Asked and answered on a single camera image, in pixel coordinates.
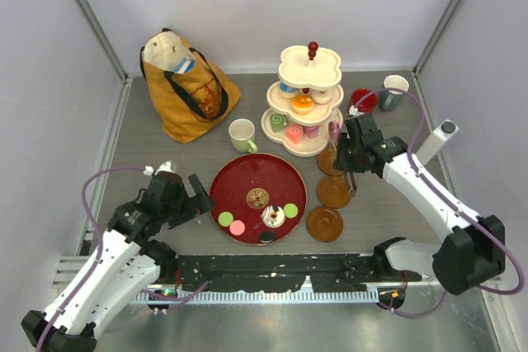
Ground large green macaron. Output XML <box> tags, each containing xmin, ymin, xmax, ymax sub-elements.
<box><xmin>218</xmin><ymin>211</ymin><xmax>234</xmax><ymax>227</ymax></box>

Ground pink layered cake slice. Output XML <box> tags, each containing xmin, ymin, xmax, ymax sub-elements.
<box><xmin>332</xmin><ymin>121</ymin><xmax>342</xmax><ymax>139</ymax></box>

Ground metal serving tongs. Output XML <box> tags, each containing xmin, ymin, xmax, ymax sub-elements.
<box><xmin>328</xmin><ymin>120</ymin><xmax>359</xmax><ymax>197</ymax></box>

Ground magenta swirl roll cake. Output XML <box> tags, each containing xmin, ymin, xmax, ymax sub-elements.
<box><xmin>303</xmin><ymin>125</ymin><xmax>320</xmax><ymax>139</ymax></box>

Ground white frosted donut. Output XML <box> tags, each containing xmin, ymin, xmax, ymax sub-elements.
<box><xmin>311</xmin><ymin>90</ymin><xmax>332</xmax><ymax>105</ymax></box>

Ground salmon pink swirl roll cake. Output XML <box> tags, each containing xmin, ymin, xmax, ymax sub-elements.
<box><xmin>285</xmin><ymin>124</ymin><xmax>304</xmax><ymax>144</ymax></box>

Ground orange glazed donut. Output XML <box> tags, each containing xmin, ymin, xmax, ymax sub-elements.
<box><xmin>290</xmin><ymin>94</ymin><xmax>314</xmax><ymax>115</ymax></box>

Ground white chocolate sprinkle donut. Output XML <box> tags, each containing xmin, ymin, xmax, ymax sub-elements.
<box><xmin>261</xmin><ymin>204</ymin><xmax>285</xmax><ymax>228</ymax></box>

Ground blue frosted donut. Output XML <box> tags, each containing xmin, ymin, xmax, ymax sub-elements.
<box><xmin>279</xmin><ymin>82</ymin><xmax>298</xmax><ymax>99</ymax></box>

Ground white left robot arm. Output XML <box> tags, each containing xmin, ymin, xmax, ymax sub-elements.
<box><xmin>21</xmin><ymin>171</ymin><xmax>215</xmax><ymax>351</ymax></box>

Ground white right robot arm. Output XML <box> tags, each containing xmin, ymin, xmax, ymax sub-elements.
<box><xmin>334</xmin><ymin>115</ymin><xmax>506</xmax><ymax>295</ymax></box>

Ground brown wooden coaster top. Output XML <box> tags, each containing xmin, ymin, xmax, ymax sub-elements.
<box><xmin>317</xmin><ymin>146</ymin><xmax>343</xmax><ymax>176</ymax></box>

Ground brown wooden coaster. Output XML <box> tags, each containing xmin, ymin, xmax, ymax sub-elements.
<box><xmin>306</xmin><ymin>206</ymin><xmax>344</xmax><ymax>242</ymax></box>
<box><xmin>316</xmin><ymin>176</ymin><xmax>352</xmax><ymax>209</ymax></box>
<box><xmin>317</xmin><ymin>146</ymin><xmax>343</xmax><ymax>176</ymax></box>

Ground red mug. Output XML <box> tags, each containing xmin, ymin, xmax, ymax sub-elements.
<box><xmin>348</xmin><ymin>88</ymin><xmax>378</xmax><ymax>114</ymax></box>

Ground pink macaron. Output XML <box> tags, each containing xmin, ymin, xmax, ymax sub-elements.
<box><xmin>229</xmin><ymin>220</ymin><xmax>246</xmax><ymax>236</ymax></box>

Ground brown wooden coaster middle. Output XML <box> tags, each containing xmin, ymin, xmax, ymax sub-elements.
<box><xmin>316</xmin><ymin>176</ymin><xmax>352</xmax><ymax>209</ymax></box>

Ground grey blue mug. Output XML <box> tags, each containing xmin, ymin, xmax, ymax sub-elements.
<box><xmin>378</xmin><ymin>75</ymin><xmax>409</xmax><ymax>111</ymax></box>

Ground red round lacquer tray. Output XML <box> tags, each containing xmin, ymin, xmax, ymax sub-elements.
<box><xmin>210</xmin><ymin>153</ymin><xmax>307</xmax><ymax>246</ymax></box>

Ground cream three-tier cake stand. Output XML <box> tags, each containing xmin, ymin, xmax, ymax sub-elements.
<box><xmin>261</xmin><ymin>41</ymin><xmax>344</xmax><ymax>157</ymax></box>

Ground black sandwich cookie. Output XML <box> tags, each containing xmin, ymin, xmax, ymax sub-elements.
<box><xmin>259</xmin><ymin>231</ymin><xmax>276</xmax><ymax>244</ymax></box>

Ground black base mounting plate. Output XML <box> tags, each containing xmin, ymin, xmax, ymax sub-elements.
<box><xmin>172</xmin><ymin>251</ymin><xmax>422</xmax><ymax>293</ymax></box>

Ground light green mug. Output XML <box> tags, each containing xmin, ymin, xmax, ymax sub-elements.
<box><xmin>229</xmin><ymin>119</ymin><xmax>257</xmax><ymax>153</ymax></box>

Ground brown wooden coaster bottom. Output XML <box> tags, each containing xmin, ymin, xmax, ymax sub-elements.
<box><xmin>306</xmin><ymin>206</ymin><xmax>344</xmax><ymax>242</ymax></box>

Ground green swirl roll cake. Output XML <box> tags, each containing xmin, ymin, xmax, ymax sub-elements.
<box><xmin>269</xmin><ymin>113</ymin><xmax>286</xmax><ymax>134</ymax></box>

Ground white bottle grey cap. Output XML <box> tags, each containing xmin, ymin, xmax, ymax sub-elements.
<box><xmin>416</xmin><ymin>120</ymin><xmax>460</xmax><ymax>165</ymax></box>

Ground small green macaron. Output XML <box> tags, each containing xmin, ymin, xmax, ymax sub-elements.
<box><xmin>283</xmin><ymin>203</ymin><xmax>299</xmax><ymax>218</ymax></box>

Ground yellow tote bag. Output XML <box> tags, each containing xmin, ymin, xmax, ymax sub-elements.
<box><xmin>139</xmin><ymin>28</ymin><xmax>242</xmax><ymax>143</ymax></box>

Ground blue white packet in bag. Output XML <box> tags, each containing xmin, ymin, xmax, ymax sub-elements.
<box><xmin>174</xmin><ymin>58</ymin><xmax>196</xmax><ymax>74</ymax></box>

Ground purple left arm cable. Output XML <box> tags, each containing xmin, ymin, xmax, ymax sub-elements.
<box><xmin>35</xmin><ymin>165</ymin><xmax>215</xmax><ymax>352</ymax></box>

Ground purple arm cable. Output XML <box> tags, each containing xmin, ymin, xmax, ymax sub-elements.
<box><xmin>35</xmin><ymin>165</ymin><xmax>215</xmax><ymax>352</ymax></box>
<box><xmin>348</xmin><ymin>87</ymin><xmax>526</xmax><ymax>319</ymax></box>

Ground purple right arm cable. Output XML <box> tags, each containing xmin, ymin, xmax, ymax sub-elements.
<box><xmin>348</xmin><ymin>87</ymin><xmax>526</xmax><ymax>319</ymax></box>

